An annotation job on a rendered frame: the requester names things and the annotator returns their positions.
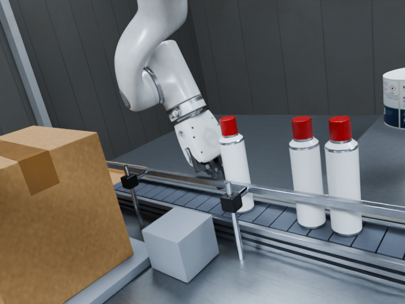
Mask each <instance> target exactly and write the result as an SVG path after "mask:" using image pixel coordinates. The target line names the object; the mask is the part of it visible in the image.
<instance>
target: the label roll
mask: <svg viewBox="0 0 405 304"><path fill-rule="evenodd" d="M383 103H384V123H385V124H386V125H387V126H389V127H392V128H397V129H401V130H405V68H401V69H396V70H393V71H389V72H387V73H385V74H384V75H383Z"/></svg>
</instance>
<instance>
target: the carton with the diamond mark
mask: <svg viewBox="0 0 405 304"><path fill-rule="evenodd" d="M133 254H134V252H133V249H132V246H131V243H130V239H129V236H128V232H127V229H126V226H125V223H124V219H123V216H122V212H121V209H120V206H119V203H118V199H117V196H116V193H115V189H114V186H113V183H112V180H111V177H110V173H109V170H108V166H107V163H106V160H105V157H104V153H103V150H102V146H101V143H100V140H99V137H98V134H97V132H91V131H81V130H70V129H63V128H52V127H41V126H35V125H33V126H31V127H27V128H24V129H21V130H18V131H14V132H12V133H9V134H6V135H2V136H0V304H63V303H64V302H66V301H67V300H69V299H70V298H71V297H73V296H74V295H76V294H77V293H79V292H80V291H81V290H83V289H85V288H86V287H88V286H89V285H90V284H91V283H93V282H94V281H96V280H97V279H99V278H100V277H102V276H103V275H105V274H106V273H108V272H109V271H110V270H112V269H113V268H115V267H116V266H117V265H119V264H120V263H122V262H124V260H126V259H128V258H129V257H130V256H132V255H133Z"/></svg>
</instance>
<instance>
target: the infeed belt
mask: <svg viewBox="0 0 405 304"><path fill-rule="evenodd" d="M138 182H139V185H137V186H136V187H134V189H135V192H136V195H137V196H139V197H145V198H149V199H152V200H157V201H162V202H165V203H169V204H174V205H177V206H182V207H186V208H189V209H194V210H197V211H202V212H207V213H210V214H214V215H219V216H222V217H227V218H231V215H230V212H226V211H223V210H222V207H221V201H220V197H221V196H222V195H223V194H221V193H216V192H211V191H205V190H201V189H195V188H194V189H193V188H189V187H185V186H179V185H173V184H169V183H163V182H157V181H153V180H147V179H141V178H139V179H138ZM113 186H114V189H115V191H119V192H124V193H127V194H130V190H129V189H125V188H123V186H122V182H121V181H120V182H118V183H116V184H115V185H113ZM237 218H238V220H239V221H244V222H247V223H251V224H256V225H260V226H264V227H268V228H272V229H277V230H281V231H284V232H289V233H294V234H297V235H301V236H306V237H309V238H314V239H318V240H321V241H326V242H331V243H334V244H339V245H343V246H347V247H351V248H354V249H359V250H364V251H367V252H371V253H376V254H379V255H384V256H388V257H392V258H396V259H401V260H404V261H405V228H402V227H397V226H389V225H387V224H380V223H374V222H370V221H366V223H365V220H362V228H363V229H362V232H361V233H360V234H358V235H356V236H351V237H345V236H339V235H337V234H335V233H333V231H332V230H331V219H330V214H327V213H325V218H326V224H325V225H324V226H323V227H321V228H318V229H305V228H302V227H301V226H299V225H298V219H297V209H296V208H295V207H291V206H289V207H288V206H285V205H281V204H275V203H273V204H272V203H268V202H265V201H259V200H254V209H253V210H252V211H250V212H248V213H245V214H237Z"/></svg>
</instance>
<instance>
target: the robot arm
mask: <svg viewBox="0 0 405 304"><path fill-rule="evenodd" d="M137 3H138V10H137V13H136V15H135V16H134V17H133V19H132V20H131V22H130V23H129V24H128V26H127V27H126V29H125V31H124V32H123V34H122V35H121V38H120V39H119V42H118V45H117V48H116V52H115V73H116V78H117V82H118V86H119V90H120V94H121V97H122V100H123V101H124V103H125V105H126V106H127V107H128V108H129V109H130V110H132V111H134V112H139V111H143V110H146V109H148V108H150V107H152V106H155V105H157V104H160V103H161V104H163V106H164V108H165V110H166V111H167V114H168V116H169V118H170V120H171V122H173V121H177V122H176V123H175V126H174V127H175V132H176V134H177V138H178V141H179V143H180V146H181V149H182V151H183V153H184V155H185V157H186V159H187V161H188V163H189V164H190V166H193V168H194V170H195V172H196V173H198V172H201V171H204V172H206V173H207V174H208V175H211V177H212V178H216V179H222V180H225V174H224V167H223V163H222V157H221V151H220V147H219V142H218V140H219V139H220V138H221V137H222V134H221V127H220V125H219V124H218V122H217V120H216V119H215V117H214V116H213V115H212V113H211V112H210V111H209V110H206V109H203V108H202V107H204V106H206V103H205V101H204V99H203V97H202V95H201V93H200V91H199V89H198V86H197V85H196V83H195V80H194V79H193V77H192V74H191V72H190V70H189V68H188V66H187V64H186V62H185V60H184V57H183V55H182V53H181V51H180V49H179V47H178V45H177V43H176V41H174V40H167V41H164V40H165V39H166V38H168V37H169V36H170V35H171V34H173V33H174V32H175V31H177V30H178V29H179V28H180V27H181V26H182V25H183V24H184V22H185V20H186V18H187V0H137ZM163 41H164V42H163ZM144 67H145V69H144ZM143 69H144V70H143Z"/></svg>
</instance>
